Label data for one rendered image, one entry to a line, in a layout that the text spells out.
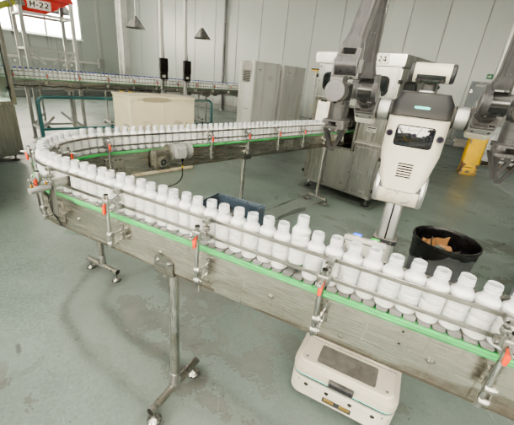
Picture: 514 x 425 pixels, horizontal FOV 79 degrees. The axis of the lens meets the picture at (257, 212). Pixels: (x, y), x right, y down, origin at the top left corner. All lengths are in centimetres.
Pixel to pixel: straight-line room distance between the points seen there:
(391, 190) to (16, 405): 207
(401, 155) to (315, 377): 117
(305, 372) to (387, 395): 40
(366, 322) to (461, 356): 25
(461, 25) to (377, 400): 1215
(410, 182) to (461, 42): 1161
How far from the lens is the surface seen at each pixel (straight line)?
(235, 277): 115
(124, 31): 1179
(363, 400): 184
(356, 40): 108
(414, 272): 98
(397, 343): 107
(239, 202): 178
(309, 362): 183
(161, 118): 524
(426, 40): 1299
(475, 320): 104
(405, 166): 148
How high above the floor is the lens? 159
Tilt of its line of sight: 23 degrees down
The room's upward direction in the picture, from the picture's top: 6 degrees clockwise
